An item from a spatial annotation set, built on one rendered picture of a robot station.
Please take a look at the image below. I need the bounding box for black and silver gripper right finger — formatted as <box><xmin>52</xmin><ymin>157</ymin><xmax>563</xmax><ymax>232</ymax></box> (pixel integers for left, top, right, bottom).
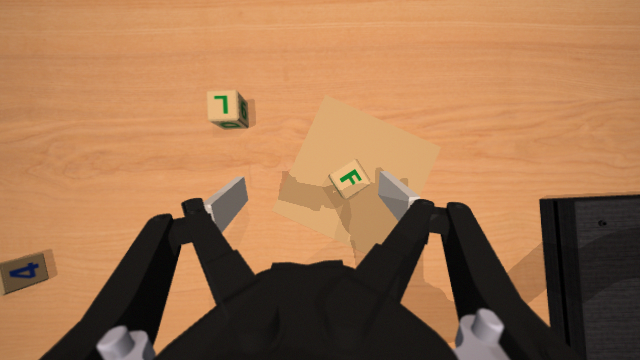
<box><xmin>325</xmin><ymin>171</ymin><xmax>583</xmax><ymax>360</ymax></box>

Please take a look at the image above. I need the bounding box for tan flat mat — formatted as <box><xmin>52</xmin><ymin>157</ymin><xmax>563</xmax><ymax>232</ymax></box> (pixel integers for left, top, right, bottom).
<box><xmin>272</xmin><ymin>95</ymin><xmax>441</xmax><ymax>254</ymax></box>

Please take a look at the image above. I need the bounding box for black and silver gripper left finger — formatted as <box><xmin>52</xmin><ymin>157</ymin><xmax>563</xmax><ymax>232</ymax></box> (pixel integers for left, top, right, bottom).
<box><xmin>39</xmin><ymin>176</ymin><xmax>280</xmax><ymax>360</ymax></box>

